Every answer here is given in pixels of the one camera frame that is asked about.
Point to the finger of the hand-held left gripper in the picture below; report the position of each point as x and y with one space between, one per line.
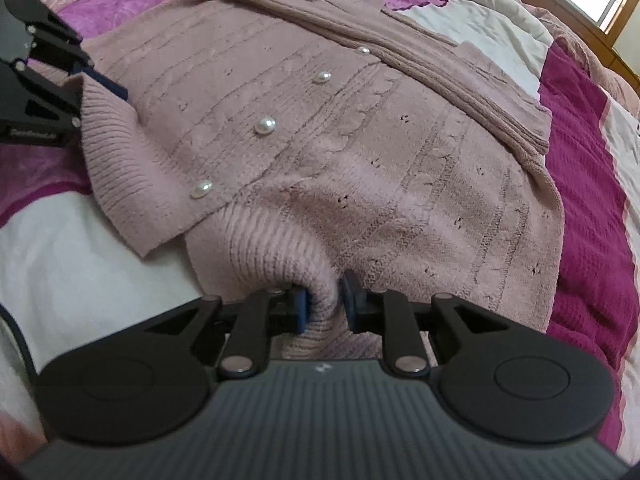
107 86
60 45

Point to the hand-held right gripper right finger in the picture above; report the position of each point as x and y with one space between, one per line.
349 305

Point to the pink knitted cardigan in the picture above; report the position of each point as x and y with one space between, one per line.
325 160

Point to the white magenta patchwork quilt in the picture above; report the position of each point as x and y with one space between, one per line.
585 210

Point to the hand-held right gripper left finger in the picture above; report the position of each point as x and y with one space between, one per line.
299 310

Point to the wooden window frame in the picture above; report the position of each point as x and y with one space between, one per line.
575 25

